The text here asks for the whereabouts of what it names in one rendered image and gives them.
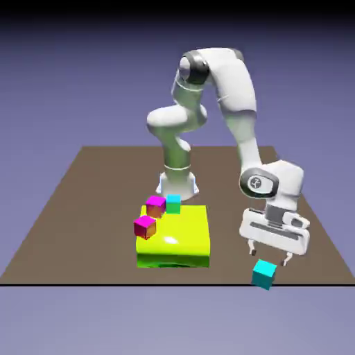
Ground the large yellow box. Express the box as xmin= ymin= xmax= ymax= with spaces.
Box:
xmin=135 ymin=205 xmax=211 ymax=269

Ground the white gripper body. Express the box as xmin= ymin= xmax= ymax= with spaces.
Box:
xmin=239 ymin=208 xmax=311 ymax=257

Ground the small cyan cube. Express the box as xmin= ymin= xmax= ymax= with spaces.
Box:
xmin=251 ymin=259 xmax=278 ymax=291
xmin=165 ymin=194 xmax=182 ymax=215

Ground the small magenta cube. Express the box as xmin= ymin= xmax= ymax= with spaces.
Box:
xmin=145 ymin=195 xmax=166 ymax=219
xmin=133 ymin=215 xmax=157 ymax=240

